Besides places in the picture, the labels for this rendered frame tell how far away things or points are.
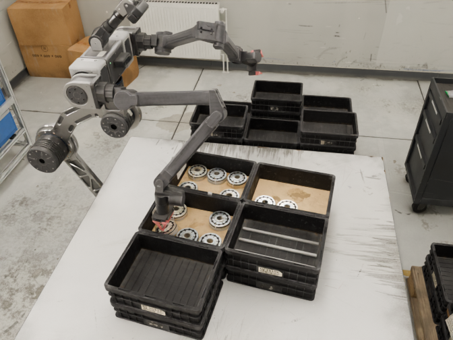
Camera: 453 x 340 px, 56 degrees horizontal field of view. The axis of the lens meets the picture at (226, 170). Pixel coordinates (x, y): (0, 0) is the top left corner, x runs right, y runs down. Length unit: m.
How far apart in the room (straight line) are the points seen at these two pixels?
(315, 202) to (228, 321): 0.72
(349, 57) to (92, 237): 3.57
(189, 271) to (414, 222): 1.99
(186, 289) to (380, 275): 0.88
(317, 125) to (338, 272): 1.51
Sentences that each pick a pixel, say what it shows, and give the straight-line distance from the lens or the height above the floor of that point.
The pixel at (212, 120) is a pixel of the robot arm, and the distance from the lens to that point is 1.66.
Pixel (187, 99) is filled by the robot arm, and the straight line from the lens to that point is 1.70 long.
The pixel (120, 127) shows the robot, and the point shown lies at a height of 1.14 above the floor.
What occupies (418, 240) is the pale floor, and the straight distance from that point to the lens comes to 3.29.
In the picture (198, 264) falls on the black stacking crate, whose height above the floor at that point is 0.83.
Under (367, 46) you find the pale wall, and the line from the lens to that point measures 4.94.
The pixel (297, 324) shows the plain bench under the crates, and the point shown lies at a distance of 1.89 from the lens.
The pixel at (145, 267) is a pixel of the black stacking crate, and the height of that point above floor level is 0.83.
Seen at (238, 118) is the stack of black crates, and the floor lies 0.49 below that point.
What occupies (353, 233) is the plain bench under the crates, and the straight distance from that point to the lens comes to 2.23.
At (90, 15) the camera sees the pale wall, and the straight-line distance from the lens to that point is 5.36.
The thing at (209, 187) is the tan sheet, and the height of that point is 0.83.
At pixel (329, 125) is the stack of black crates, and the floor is 0.49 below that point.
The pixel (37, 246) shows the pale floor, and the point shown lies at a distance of 3.34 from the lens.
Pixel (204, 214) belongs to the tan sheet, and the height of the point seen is 0.83.
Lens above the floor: 2.33
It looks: 40 degrees down
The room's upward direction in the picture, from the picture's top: 2 degrees counter-clockwise
